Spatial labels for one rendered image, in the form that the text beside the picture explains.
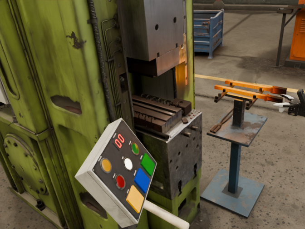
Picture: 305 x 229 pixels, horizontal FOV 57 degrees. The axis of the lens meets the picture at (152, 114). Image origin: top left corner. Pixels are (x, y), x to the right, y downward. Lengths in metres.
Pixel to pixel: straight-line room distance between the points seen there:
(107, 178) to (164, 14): 0.79
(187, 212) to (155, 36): 1.32
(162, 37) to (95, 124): 0.52
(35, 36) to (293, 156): 2.45
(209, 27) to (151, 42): 3.96
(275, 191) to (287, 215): 0.25
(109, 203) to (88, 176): 0.13
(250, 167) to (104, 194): 1.96
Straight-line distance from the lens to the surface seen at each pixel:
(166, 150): 1.57
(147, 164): 1.25
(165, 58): 1.45
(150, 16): 1.32
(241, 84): 2.10
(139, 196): 1.14
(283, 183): 2.73
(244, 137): 2.00
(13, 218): 2.74
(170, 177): 1.70
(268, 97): 1.94
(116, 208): 1.08
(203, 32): 5.33
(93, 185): 1.03
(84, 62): 1.26
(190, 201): 2.24
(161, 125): 1.55
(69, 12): 1.24
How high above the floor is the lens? 1.82
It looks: 30 degrees down
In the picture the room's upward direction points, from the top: 6 degrees counter-clockwise
